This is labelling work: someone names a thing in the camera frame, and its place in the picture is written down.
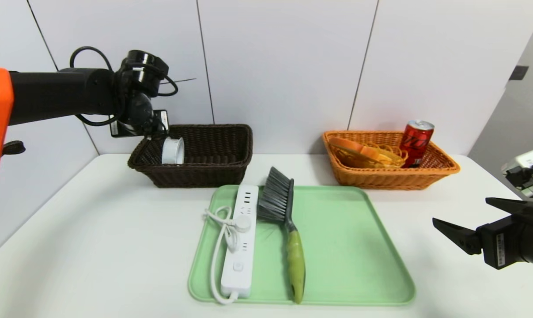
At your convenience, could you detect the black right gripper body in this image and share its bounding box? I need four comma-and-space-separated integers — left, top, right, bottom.
476, 207, 533, 271

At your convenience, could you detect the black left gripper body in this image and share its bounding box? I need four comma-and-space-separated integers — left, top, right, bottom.
109, 109, 170, 137

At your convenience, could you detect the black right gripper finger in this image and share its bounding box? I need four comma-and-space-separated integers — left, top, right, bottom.
432, 217, 482, 255
485, 197, 533, 218

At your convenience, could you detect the white tape roll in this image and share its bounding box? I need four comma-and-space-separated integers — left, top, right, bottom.
162, 136, 185, 166

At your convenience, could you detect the small yellow wicker bread tray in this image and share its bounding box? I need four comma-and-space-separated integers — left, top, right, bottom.
337, 142, 409, 169

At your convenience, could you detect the red soda can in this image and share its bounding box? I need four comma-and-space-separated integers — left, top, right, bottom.
399, 120, 435, 168

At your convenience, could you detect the slice of white bread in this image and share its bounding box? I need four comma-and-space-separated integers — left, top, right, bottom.
328, 136, 401, 167

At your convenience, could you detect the orange wicker basket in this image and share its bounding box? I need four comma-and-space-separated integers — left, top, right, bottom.
322, 130, 460, 190

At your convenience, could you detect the dark brown wicker basket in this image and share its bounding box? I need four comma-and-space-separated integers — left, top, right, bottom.
128, 124, 254, 188

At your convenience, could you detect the light green plastic tray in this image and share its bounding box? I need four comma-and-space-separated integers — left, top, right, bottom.
188, 185, 416, 306

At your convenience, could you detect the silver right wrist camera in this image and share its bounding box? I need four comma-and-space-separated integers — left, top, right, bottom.
501, 149, 533, 198

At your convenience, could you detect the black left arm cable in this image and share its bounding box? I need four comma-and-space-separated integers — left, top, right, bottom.
69, 46, 178, 127

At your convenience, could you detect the grey brush with green handle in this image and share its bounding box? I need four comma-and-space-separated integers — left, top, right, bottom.
257, 167, 306, 304

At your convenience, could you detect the white power strip with cord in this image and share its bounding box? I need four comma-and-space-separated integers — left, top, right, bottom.
204, 185, 259, 305

